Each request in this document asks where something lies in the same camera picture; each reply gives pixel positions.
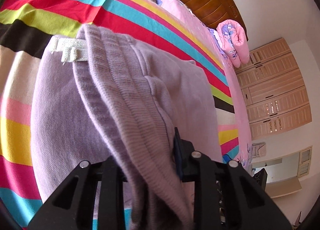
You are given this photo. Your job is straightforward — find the rainbow striped blanket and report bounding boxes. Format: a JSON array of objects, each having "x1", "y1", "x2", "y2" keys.
[{"x1": 1, "y1": 0, "x2": 246, "y2": 229}]

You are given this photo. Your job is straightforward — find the beige louvered wardrobe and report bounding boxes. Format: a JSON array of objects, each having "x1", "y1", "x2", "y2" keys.
[{"x1": 235, "y1": 38, "x2": 312, "y2": 140}]

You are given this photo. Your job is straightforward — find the lilac knit pants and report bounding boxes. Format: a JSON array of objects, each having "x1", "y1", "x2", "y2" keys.
[{"x1": 30, "y1": 24, "x2": 222, "y2": 229}]

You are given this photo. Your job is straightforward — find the rolled pink floral duvet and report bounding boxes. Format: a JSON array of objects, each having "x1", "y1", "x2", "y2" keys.
[{"x1": 216, "y1": 19, "x2": 249, "y2": 68}]

